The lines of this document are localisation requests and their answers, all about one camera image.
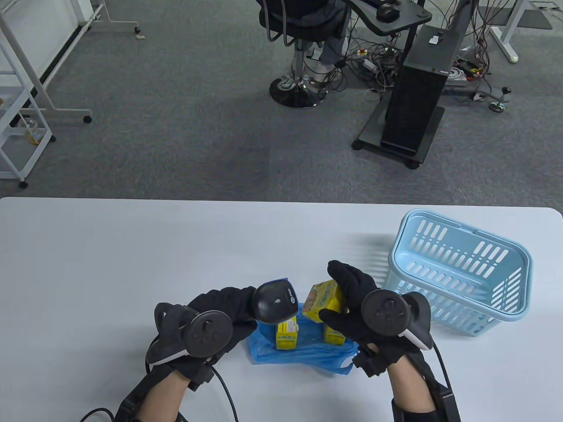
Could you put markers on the black and white hand controller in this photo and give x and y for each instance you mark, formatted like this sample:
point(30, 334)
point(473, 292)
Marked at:
point(382, 312)
point(206, 334)

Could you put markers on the person's left hand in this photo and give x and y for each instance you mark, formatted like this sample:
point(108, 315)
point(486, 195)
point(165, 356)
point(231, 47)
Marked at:
point(228, 301)

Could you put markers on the black standing desk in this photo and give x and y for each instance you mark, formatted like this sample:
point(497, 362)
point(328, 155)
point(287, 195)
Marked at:
point(409, 20)

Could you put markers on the black floor mat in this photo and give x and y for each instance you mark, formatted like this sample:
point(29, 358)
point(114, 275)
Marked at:
point(532, 20)

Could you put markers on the white wheeled shelf cart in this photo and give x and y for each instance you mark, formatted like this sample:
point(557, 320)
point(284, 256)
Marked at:
point(9, 158)

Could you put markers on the person's right hand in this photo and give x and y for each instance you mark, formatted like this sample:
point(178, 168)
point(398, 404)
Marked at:
point(356, 281)

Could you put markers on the black wheeled tower cart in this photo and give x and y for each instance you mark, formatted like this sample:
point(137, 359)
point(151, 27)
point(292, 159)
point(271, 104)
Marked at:
point(374, 127)

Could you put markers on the person's right forearm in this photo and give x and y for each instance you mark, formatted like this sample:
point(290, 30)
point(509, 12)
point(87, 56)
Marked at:
point(409, 382)

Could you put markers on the black office chair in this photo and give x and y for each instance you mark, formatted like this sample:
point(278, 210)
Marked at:
point(299, 94)

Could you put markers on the white whiteboard on stand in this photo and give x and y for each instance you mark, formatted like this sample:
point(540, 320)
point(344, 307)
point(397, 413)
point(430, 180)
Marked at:
point(35, 26)

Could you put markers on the black computer mouse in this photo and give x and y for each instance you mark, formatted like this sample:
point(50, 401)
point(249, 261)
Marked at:
point(387, 12)

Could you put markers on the white desk leg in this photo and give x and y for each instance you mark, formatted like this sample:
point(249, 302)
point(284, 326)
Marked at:
point(506, 44)

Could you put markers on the blue plastic bag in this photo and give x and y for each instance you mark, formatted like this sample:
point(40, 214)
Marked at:
point(308, 356)

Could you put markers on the black computer tower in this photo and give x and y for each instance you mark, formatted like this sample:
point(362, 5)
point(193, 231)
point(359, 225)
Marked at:
point(418, 88)

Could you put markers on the person's left forearm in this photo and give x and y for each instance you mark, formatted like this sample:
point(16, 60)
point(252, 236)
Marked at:
point(160, 398)

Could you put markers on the light blue plastic basket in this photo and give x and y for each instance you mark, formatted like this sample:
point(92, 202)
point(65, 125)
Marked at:
point(457, 314)

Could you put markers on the black and blue barcode scanner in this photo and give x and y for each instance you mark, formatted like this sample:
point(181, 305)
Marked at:
point(275, 303)

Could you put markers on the yellow chrysanthemum tea package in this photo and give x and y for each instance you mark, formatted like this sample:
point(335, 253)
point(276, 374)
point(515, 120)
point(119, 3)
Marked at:
point(334, 336)
point(323, 301)
point(286, 336)

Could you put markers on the small white box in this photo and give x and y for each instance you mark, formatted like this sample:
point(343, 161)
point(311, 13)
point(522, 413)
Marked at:
point(434, 39)

